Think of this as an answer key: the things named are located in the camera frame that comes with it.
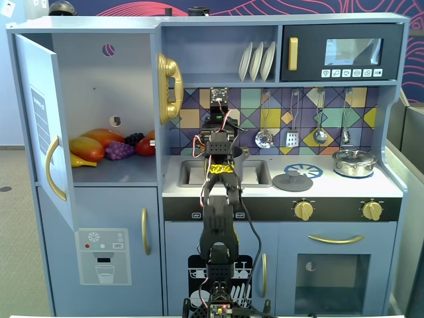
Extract black camera cable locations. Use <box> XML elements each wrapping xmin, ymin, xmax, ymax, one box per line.
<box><xmin>231</xmin><ymin>184</ymin><xmax>270</xmax><ymax>317</ymax></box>

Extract robot controller board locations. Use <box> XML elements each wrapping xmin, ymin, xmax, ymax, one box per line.
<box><xmin>210</xmin><ymin>303</ymin><xmax>233</xmax><ymax>318</ymax></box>

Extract metal ladle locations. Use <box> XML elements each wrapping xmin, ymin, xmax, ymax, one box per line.
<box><xmin>313</xmin><ymin>88</ymin><xmax>329</xmax><ymax>145</ymax></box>

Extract white toy plate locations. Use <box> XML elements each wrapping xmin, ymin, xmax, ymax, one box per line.
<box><xmin>260</xmin><ymin>41</ymin><xmax>276</xmax><ymax>82</ymax></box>
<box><xmin>238</xmin><ymin>41</ymin><xmax>254</xmax><ymax>82</ymax></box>
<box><xmin>248</xmin><ymin>41</ymin><xmax>265</xmax><ymax>82</ymax></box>

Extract gray toy sink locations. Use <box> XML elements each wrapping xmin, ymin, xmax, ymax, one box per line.
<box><xmin>178</xmin><ymin>159</ymin><xmax>273</xmax><ymax>188</ymax></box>

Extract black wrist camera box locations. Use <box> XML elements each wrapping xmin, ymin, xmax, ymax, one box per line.
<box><xmin>210</xmin><ymin>86</ymin><xmax>230</xmax><ymax>113</ymax></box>

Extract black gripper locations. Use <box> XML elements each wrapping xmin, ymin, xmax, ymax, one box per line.
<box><xmin>199</xmin><ymin>112</ymin><xmax>240</xmax><ymax>142</ymax></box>

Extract metal skimmer spoon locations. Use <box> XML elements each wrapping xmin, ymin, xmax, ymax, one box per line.
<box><xmin>254</xmin><ymin>89</ymin><xmax>275</xmax><ymax>149</ymax></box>

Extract fridge door with shopping list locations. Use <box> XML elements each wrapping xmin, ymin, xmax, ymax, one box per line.
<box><xmin>13</xmin><ymin>32</ymin><xmax>80</xmax><ymax>233</ymax></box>

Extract gold stove knob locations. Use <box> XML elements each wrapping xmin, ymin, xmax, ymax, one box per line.
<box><xmin>293</xmin><ymin>201</ymin><xmax>315</xmax><ymax>222</ymax></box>
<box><xmin>361</xmin><ymin>201</ymin><xmax>383</xmax><ymax>222</ymax></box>

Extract red toy tomato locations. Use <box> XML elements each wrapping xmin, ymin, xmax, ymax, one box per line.
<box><xmin>134</xmin><ymin>136</ymin><xmax>156</xmax><ymax>157</ymax></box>

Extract dark helmet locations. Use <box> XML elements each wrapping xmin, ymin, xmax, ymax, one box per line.
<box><xmin>48</xmin><ymin>0</ymin><xmax>78</xmax><ymax>17</ymax></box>

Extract yellow-red toy mango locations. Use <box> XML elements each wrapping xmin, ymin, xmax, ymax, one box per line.
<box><xmin>68</xmin><ymin>136</ymin><xmax>106</xmax><ymax>163</ymax></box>

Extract metal slotted spatula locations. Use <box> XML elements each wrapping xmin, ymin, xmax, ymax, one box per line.
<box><xmin>285</xmin><ymin>89</ymin><xmax>303</xmax><ymax>149</ymax></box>

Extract dishwasher door with black print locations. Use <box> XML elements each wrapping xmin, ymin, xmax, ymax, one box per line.
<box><xmin>164</xmin><ymin>221</ymin><xmax>279</xmax><ymax>315</ymax></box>

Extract steel pot lid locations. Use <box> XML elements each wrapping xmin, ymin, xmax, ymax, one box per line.
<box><xmin>333</xmin><ymin>148</ymin><xmax>378</xmax><ymax>164</ymax></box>

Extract purple toy grapes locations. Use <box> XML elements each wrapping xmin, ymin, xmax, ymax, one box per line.
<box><xmin>105</xmin><ymin>141</ymin><xmax>136</xmax><ymax>162</ymax></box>

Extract steel cooking pot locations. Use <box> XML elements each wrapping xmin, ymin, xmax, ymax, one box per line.
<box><xmin>332</xmin><ymin>156</ymin><xmax>378</xmax><ymax>178</ymax></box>

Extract oven door with window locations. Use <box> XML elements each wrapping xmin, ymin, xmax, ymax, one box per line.
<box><xmin>278</xmin><ymin>222</ymin><xmax>398</xmax><ymax>315</ymax></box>

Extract gray pot lid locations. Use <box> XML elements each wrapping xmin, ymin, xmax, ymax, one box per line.
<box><xmin>272</xmin><ymin>165</ymin><xmax>314</xmax><ymax>192</ymax></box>

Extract blue-gray toy kitchen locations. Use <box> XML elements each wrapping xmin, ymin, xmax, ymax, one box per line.
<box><xmin>5</xmin><ymin>12</ymin><xmax>411</xmax><ymax>317</ymax></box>

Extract black microwave door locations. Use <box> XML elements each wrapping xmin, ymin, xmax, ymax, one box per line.
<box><xmin>280</xmin><ymin>23</ymin><xmax>404</xmax><ymax>82</ymax></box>

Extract dark toy grapes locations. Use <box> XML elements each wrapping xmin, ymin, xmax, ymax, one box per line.
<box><xmin>124</xmin><ymin>132</ymin><xmax>146</xmax><ymax>147</ymax></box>

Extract gold toy telephone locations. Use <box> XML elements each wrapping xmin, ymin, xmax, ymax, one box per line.
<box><xmin>156</xmin><ymin>52</ymin><xmax>185</xmax><ymax>125</ymax></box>

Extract freezer door with dispenser print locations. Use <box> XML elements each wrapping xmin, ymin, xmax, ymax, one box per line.
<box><xmin>36</xmin><ymin>185</ymin><xmax>159</xmax><ymax>317</ymax></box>

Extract orange-red toy mango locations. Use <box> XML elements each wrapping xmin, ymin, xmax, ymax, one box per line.
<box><xmin>81</xmin><ymin>128</ymin><xmax>126</xmax><ymax>148</ymax></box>

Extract yellow toy banana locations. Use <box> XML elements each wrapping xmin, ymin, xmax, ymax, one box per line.
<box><xmin>70</xmin><ymin>154</ymin><xmax>99</xmax><ymax>169</ymax></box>

